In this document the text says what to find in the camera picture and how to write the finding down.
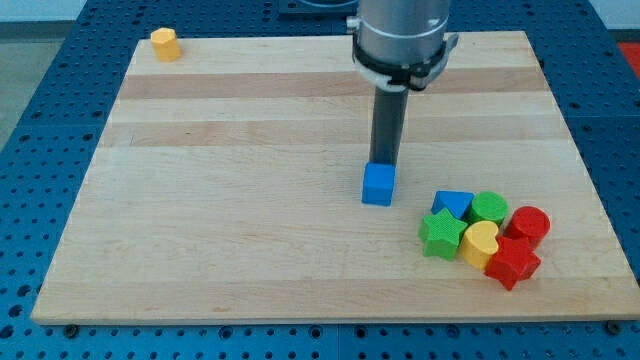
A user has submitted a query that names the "light wooden board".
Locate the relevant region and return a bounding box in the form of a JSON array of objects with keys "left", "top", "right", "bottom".
[{"left": 31, "top": 31, "right": 639, "bottom": 325}]

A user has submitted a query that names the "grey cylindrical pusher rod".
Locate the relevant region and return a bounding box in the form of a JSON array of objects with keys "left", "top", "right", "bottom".
[{"left": 369, "top": 88, "right": 409, "bottom": 166}]

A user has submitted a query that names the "blue triangle block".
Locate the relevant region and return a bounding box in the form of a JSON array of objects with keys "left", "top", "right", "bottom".
[{"left": 431, "top": 190, "right": 475, "bottom": 220}]

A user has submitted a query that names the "yellow hexagon block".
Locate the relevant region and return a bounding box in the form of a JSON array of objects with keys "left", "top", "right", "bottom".
[{"left": 150, "top": 27, "right": 182, "bottom": 62}]

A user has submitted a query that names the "red cylinder block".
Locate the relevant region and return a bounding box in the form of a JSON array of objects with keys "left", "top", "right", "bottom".
[{"left": 504, "top": 206, "right": 551, "bottom": 250}]

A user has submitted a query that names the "red star block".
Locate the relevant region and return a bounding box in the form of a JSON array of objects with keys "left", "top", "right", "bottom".
[{"left": 484, "top": 235, "right": 542, "bottom": 291}]

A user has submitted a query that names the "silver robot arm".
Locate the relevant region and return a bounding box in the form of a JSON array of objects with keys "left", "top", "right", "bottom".
[{"left": 355, "top": 0, "right": 451, "bottom": 65}]

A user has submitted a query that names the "blue cube block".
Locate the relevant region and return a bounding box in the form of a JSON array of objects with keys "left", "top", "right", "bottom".
[{"left": 361, "top": 162, "right": 396, "bottom": 206}]

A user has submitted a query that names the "green cylinder block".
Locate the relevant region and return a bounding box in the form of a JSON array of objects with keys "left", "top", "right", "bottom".
[{"left": 465, "top": 191, "right": 509, "bottom": 227}]

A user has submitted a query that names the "green star block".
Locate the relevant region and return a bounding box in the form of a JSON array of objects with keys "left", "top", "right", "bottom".
[{"left": 418, "top": 208, "right": 468, "bottom": 261}]

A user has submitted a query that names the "yellow heart block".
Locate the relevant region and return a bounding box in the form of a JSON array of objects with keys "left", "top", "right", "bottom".
[{"left": 458, "top": 220, "right": 499, "bottom": 270}]

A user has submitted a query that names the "black and white clamp ring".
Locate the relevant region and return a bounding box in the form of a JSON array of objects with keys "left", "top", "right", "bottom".
[{"left": 351, "top": 32, "right": 460, "bottom": 94}]

